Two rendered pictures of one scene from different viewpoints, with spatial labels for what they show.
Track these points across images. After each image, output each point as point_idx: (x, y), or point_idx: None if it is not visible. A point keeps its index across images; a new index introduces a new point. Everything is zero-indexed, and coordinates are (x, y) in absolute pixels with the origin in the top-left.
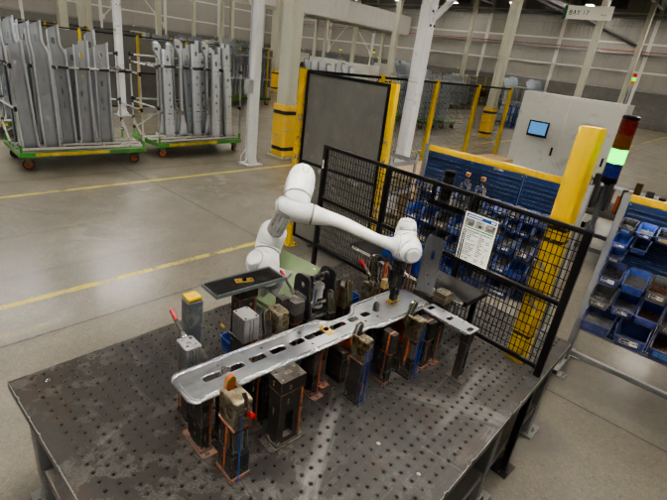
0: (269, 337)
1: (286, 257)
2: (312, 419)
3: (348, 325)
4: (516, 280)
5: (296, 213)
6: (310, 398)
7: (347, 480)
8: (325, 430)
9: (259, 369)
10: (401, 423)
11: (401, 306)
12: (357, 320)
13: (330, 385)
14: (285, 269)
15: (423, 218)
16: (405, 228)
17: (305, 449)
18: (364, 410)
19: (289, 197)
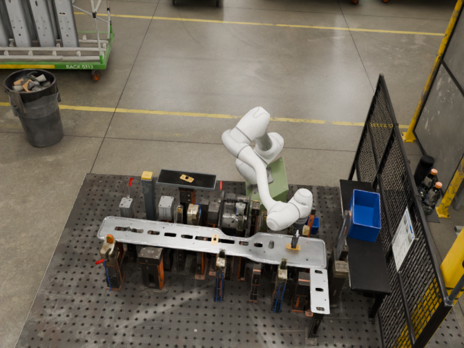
0: (175, 224)
1: (279, 166)
2: (180, 288)
3: (233, 246)
4: (406, 300)
5: (228, 148)
6: (195, 275)
7: (153, 333)
8: (178, 299)
9: (145, 239)
10: (225, 331)
11: (295, 255)
12: (244, 246)
13: None
14: (273, 176)
15: (393, 190)
16: (295, 199)
17: (155, 301)
18: (215, 306)
19: (230, 134)
